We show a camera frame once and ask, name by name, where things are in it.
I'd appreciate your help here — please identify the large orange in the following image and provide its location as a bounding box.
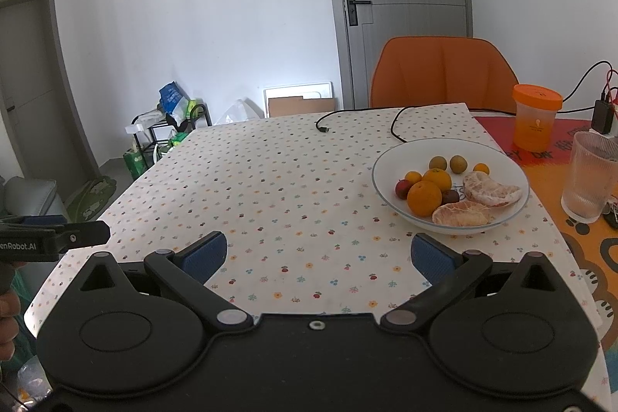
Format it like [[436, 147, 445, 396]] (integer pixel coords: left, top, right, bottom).
[[407, 180, 443, 218]]

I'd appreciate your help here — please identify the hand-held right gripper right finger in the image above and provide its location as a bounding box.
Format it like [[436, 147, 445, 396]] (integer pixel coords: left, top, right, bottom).
[[380, 232, 563, 336]]

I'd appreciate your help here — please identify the cardboard sheet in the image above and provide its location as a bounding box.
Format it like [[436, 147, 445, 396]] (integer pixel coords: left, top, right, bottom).
[[269, 96, 336, 118]]

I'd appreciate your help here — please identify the black charger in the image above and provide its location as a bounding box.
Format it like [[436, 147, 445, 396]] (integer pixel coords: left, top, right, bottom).
[[593, 99, 617, 133]]

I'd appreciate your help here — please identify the white board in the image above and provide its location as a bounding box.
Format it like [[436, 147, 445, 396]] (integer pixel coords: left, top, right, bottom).
[[263, 80, 335, 118]]

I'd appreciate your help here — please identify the black door handle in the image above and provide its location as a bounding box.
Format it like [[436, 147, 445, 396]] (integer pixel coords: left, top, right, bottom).
[[345, 0, 372, 25]]

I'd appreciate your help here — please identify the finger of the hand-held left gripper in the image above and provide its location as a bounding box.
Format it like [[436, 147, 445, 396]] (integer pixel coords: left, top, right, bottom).
[[57, 220, 111, 254], [0, 214, 67, 227]]

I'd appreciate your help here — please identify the black usb cable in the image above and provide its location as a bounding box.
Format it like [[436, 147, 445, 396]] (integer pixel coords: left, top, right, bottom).
[[315, 105, 416, 145]]

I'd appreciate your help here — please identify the white plastic bag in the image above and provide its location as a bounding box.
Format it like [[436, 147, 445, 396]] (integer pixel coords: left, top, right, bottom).
[[215, 98, 265, 125]]

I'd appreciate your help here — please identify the black metal rack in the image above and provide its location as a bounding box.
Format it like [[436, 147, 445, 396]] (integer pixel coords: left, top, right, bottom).
[[132, 103, 213, 166]]

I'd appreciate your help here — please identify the blue plastic bag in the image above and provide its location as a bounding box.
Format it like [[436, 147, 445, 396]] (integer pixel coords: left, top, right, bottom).
[[159, 82, 190, 116]]

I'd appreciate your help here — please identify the orange chair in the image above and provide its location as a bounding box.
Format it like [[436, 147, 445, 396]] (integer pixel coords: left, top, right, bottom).
[[369, 36, 520, 114]]

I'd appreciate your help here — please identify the orange lidded jar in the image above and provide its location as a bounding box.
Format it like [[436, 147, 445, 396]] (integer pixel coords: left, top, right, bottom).
[[513, 84, 564, 153]]

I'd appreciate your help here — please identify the white plate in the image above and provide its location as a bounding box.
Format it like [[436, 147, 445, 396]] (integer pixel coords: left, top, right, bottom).
[[372, 139, 530, 235]]

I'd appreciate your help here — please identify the green box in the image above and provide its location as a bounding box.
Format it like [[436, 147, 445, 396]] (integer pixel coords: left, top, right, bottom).
[[123, 146, 149, 181]]

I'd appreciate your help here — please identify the crumpled clear plastic bag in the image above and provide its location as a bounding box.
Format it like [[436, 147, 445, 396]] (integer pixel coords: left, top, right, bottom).
[[18, 354, 55, 409]]

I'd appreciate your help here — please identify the red wire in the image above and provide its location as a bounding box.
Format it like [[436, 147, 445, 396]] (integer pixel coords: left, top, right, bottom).
[[601, 68, 618, 104]]

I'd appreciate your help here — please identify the pale peeled pomelo segment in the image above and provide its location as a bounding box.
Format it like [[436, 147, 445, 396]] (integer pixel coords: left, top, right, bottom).
[[462, 171, 523, 207]]

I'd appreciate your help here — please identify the orange patterned table mat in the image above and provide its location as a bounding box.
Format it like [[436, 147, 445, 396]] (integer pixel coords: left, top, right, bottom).
[[470, 113, 618, 352]]

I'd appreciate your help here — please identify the black power cable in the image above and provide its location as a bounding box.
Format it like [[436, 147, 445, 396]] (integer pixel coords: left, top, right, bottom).
[[470, 61, 618, 114]]

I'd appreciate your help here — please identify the medium orange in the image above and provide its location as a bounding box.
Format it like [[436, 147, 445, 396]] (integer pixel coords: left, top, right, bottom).
[[423, 168, 453, 192]]

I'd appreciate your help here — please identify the dark interior door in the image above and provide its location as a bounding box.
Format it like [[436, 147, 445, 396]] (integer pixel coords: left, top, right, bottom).
[[0, 0, 100, 186]]

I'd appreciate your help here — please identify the teal cloth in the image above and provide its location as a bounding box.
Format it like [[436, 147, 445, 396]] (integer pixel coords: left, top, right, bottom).
[[10, 267, 40, 365]]

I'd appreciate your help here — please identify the green floor mat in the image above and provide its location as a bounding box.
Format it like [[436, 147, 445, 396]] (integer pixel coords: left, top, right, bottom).
[[65, 175, 118, 222]]

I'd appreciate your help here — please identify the pinkish peeled pomelo segment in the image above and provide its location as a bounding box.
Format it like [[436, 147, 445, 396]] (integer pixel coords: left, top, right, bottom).
[[431, 200, 495, 228]]

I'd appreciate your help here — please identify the person's left hand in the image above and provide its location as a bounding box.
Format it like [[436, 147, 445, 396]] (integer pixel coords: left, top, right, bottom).
[[0, 293, 21, 361]]

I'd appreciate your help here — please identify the floral white tablecloth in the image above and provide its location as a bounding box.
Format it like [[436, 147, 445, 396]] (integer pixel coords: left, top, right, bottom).
[[24, 102, 610, 412]]

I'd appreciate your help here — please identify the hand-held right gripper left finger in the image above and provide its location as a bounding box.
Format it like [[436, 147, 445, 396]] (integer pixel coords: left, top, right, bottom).
[[72, 231, 255, 336]]

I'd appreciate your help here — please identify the frosted plastic cup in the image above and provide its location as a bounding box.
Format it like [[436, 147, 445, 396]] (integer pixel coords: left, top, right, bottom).
[[561, 132, 618, 224]]

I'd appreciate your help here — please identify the grey sofa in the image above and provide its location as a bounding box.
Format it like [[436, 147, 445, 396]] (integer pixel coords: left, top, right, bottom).
[[0, 175, 68, 220]]

